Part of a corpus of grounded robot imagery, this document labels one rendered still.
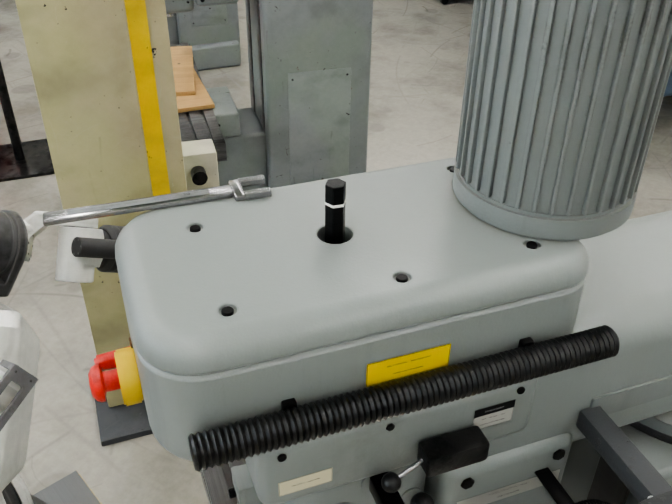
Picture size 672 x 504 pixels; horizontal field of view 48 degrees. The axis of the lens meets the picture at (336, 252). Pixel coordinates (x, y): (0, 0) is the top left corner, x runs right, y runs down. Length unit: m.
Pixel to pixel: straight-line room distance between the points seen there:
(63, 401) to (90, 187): 1.10
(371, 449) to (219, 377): 0.23
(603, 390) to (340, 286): 0.41
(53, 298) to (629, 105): 3.45
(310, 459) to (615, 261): 0.48
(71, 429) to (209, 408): 2.59
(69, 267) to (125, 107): 1.23
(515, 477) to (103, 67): 1.87
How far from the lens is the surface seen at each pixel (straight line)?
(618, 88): 0.75
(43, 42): 2.45
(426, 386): 0.74
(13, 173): 5.13
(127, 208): 0.84
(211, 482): 1.74
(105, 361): 0.93
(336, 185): 0.75
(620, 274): 1.01
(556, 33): 0.72
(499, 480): 0.99
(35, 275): 4.15
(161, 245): 0.78
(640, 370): 1.01
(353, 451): 0.82
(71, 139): 2.57
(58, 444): 3.23
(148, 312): 0.70
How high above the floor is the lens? 2.32
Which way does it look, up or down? 35 degrees down
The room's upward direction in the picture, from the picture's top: 1 degrees clockwise
